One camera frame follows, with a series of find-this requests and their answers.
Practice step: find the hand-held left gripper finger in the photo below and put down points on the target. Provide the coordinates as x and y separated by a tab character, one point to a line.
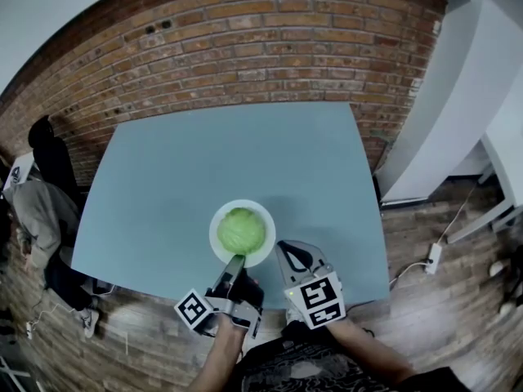
235	268

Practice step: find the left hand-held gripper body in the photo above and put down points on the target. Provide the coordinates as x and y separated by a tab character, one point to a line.
241	306

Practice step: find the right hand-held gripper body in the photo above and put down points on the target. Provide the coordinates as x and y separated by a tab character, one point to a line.
320	300

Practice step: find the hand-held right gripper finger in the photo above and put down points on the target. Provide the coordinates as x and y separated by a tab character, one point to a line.
316	255
282	261

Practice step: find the green cabbage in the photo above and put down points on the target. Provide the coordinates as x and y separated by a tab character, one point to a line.
241	231

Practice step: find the white round plate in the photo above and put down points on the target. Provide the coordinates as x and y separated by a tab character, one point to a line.
269	225

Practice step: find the person's right forearm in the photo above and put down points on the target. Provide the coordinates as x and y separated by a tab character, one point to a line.
363	353

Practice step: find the person's left forearm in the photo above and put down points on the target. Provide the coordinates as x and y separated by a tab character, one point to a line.
220	357

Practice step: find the light blue table top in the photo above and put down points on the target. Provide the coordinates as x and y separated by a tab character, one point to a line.
184	170

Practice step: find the person's white shoe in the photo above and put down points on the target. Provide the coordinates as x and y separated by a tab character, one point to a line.
293	316

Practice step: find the person's black patterned shirt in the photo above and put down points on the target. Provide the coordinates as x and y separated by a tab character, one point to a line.
302	370

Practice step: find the white power strip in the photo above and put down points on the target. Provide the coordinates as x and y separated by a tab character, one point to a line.
434	258

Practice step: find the white desk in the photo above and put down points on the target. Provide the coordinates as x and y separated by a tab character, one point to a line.
498	186

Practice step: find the black office chair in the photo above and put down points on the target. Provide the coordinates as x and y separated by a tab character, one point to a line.
51	157

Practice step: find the white printed box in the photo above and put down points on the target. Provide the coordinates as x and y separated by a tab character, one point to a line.
17	176

